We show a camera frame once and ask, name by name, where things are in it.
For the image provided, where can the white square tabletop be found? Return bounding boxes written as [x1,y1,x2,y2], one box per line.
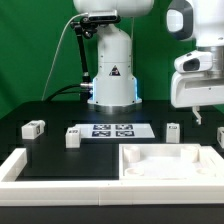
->
[119,144,224,180]

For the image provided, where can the white apriltag base sheet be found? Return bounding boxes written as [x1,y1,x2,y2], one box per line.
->
[70,123,155,139]

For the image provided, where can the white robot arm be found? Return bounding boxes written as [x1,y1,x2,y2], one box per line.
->
[73,0,224,114]

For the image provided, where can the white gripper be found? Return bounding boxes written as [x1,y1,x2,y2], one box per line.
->
[171,72,224,125]

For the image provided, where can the white U-shaped obstacle fence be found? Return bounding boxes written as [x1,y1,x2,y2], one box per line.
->
[0,148,224,206]

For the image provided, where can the black base cables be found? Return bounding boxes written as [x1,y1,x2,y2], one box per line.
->
[44,82,94,102]

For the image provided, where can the grey mounted camera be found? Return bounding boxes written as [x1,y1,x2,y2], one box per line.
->
[84,10,120,24]

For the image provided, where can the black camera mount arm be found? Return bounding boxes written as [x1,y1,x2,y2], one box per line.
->
[70,18,97,83]

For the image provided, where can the white camera cable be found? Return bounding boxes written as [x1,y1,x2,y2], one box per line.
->
[41,12,90,101]

